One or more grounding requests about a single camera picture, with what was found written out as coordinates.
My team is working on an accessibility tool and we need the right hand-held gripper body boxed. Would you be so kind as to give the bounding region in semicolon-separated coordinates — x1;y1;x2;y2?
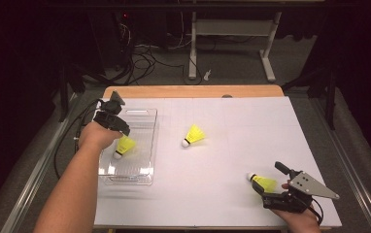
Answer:
262;170;341;215

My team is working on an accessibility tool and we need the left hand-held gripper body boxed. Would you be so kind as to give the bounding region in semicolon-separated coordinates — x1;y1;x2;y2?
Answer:
92;90;127;131

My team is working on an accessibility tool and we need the yellow shuttlecock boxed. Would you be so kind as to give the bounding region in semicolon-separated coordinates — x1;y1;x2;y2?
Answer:
181;123;206;149
113;135;137;160
246;172;278;194

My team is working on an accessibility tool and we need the clear plastic tray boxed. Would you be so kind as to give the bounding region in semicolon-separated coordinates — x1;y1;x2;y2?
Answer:
97;107;158;186

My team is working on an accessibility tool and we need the person's left hand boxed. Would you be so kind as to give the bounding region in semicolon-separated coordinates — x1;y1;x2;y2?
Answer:
78;120;124;153

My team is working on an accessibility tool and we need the person's right hand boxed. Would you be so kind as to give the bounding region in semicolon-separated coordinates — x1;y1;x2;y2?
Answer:
270;207;322;233

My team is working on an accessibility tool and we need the white board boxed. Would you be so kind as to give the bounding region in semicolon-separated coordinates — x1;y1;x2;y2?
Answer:
93;96;343;229

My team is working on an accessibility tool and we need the black metal stand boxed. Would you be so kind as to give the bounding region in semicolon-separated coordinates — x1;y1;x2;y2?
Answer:
282;61;340;130
56;61;87;124

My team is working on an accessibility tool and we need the dark equipment with red light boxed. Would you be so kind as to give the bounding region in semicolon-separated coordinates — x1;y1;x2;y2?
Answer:
87;11;133;71

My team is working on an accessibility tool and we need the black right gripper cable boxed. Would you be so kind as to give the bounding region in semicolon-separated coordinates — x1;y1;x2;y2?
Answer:
309;197;324;226

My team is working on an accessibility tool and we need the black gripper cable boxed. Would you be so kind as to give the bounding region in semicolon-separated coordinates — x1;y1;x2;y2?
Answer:
309;197;324;226
52;98;105;181

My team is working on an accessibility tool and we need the aluminium rail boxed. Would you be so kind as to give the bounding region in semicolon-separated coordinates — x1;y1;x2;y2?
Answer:
309;96;371;233
0;93;80;233

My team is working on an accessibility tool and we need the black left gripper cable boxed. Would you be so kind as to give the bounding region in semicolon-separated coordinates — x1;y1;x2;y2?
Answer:
52;98;105;181

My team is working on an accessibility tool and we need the tangle of black cables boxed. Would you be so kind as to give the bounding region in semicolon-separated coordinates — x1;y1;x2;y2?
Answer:
118;18;204;86

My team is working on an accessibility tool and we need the white metal desk frame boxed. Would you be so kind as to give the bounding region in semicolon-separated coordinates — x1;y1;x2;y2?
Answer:
187;11;284;83

